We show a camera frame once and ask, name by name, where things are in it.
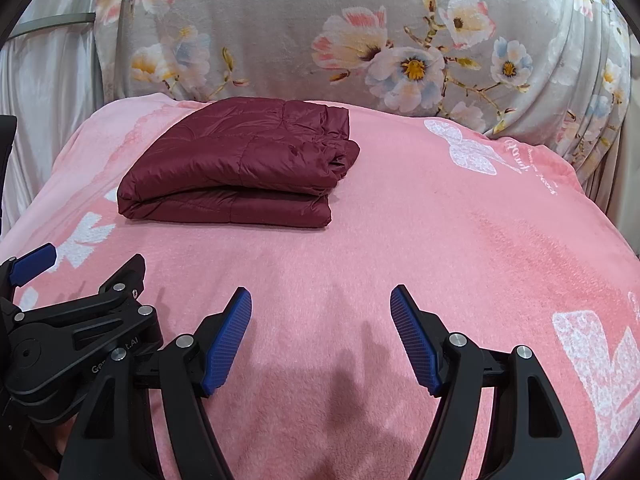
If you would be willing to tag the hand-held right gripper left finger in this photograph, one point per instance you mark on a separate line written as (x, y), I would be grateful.
(227, 345)

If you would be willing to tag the black object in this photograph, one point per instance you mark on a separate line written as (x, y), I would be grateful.
(6, 170)

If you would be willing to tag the grey floral blanket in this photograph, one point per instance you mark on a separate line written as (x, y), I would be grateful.
(280, 10)

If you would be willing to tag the pink printed blanket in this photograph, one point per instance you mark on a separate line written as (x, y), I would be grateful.
(400, 235)

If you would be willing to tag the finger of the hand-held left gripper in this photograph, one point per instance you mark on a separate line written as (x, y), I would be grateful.
(32, 262)
(122, 280)

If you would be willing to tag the maroon puffer jacket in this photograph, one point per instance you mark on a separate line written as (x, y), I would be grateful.
(225, 160)

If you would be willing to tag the grey metal bar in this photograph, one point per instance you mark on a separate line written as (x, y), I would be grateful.
(55, 22)

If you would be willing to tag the white curtain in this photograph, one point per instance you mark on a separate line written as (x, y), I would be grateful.
(50, 100)

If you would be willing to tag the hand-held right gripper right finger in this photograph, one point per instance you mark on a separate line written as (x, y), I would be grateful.
(415, 345)

